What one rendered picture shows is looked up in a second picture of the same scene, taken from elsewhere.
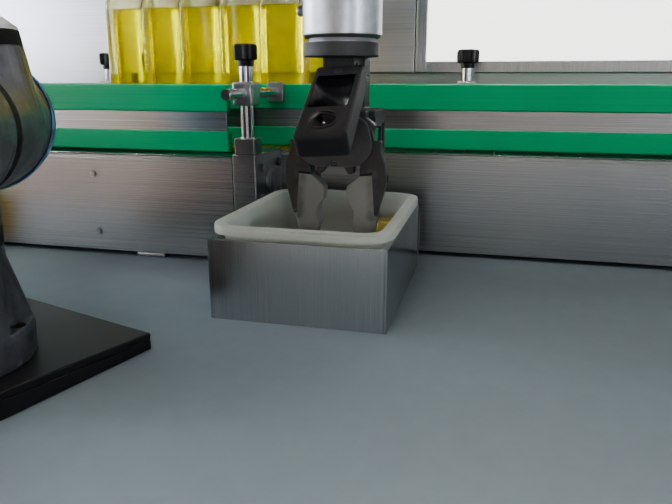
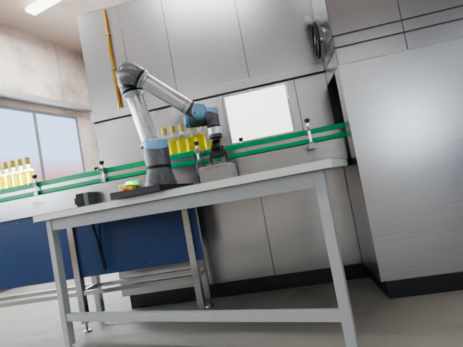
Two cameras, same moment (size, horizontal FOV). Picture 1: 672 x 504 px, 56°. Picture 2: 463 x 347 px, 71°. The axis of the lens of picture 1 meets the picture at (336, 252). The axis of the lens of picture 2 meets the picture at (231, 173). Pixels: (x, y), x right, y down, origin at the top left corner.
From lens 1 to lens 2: 1.16 m
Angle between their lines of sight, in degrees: 19
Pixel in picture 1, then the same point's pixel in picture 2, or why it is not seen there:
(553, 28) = (258, 131)
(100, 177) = not seen: hidden behind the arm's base
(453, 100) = (238, 146)
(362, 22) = (218, 131)
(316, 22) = (211, 132)
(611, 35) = (269, 130)
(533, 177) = (258, 158)
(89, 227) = not seen: hidden behind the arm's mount
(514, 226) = (256, 168)
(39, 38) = (136, 156)
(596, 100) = (266, 140)
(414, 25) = (228, 135)
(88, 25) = not seen: hidden behind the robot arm
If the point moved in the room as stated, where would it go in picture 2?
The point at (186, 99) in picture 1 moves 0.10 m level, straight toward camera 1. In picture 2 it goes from (184, 155) to (187, 152)
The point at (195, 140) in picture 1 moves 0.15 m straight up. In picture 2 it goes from (187, 162) to (182, 138)
